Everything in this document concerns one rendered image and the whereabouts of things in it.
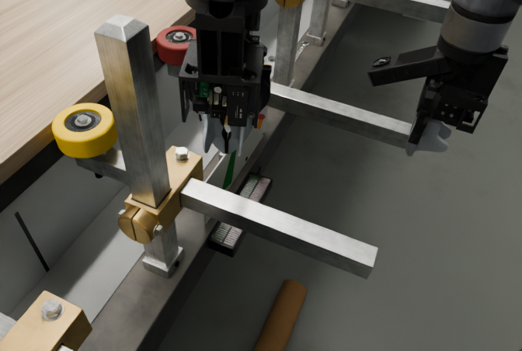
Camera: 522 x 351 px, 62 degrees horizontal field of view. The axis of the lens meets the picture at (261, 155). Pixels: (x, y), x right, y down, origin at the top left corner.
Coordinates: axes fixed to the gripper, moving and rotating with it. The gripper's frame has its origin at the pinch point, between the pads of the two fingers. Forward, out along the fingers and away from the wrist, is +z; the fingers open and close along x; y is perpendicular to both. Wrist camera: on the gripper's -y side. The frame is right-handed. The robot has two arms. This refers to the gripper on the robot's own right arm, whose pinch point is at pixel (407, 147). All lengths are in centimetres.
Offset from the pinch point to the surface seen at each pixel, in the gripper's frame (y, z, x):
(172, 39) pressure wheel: -42.7, -8.4, -1.1
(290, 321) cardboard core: -12, 75, 0
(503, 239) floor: 48, 83, 65
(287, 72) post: -27.8, 5.8, 19.3
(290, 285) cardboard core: -16, 74, 10
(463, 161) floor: 31, 83, 101
